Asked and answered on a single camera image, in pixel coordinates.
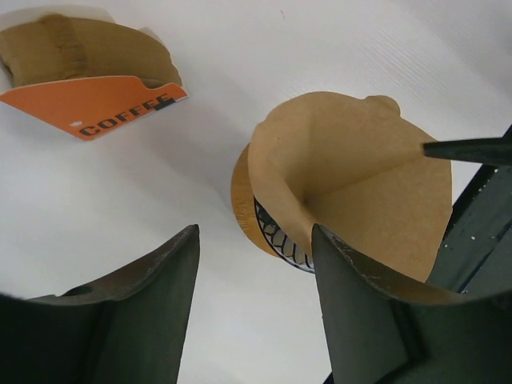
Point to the orange coffee filter holder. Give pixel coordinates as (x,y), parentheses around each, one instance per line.
(86,108)

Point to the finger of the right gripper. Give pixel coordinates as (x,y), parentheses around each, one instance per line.
(487,151)

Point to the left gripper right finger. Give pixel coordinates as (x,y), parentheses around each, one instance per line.
(384,327)

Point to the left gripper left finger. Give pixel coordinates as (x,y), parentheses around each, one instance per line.
(128,326)

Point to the wooden ring dripper stand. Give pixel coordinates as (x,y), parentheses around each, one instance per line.
(243,205)

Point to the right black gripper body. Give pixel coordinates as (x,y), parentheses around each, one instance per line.
(508,134)

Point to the single brown paper filter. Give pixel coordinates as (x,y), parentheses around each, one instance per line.
(356,167)

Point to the blue ribbed dripper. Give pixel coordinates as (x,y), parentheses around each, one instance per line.
(280,242)

